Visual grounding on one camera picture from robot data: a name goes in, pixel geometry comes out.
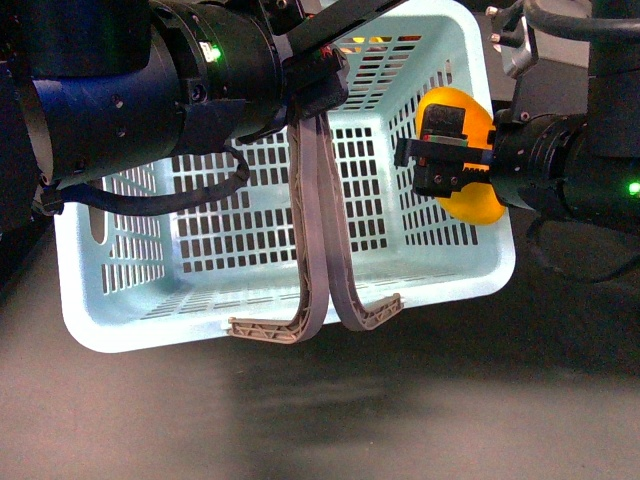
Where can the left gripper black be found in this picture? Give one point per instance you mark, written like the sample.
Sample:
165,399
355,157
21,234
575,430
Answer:
314,69

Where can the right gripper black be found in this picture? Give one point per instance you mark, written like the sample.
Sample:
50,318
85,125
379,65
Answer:
440,169

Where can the yellow mango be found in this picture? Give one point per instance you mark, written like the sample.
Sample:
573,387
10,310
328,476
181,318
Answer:
476,203

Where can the light blue plastic basket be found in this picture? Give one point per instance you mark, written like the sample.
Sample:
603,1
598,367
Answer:
339,238

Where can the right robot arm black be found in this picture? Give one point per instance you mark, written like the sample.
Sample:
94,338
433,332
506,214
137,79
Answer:
568,146

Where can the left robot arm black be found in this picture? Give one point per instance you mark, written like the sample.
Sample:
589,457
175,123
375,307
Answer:
119,84

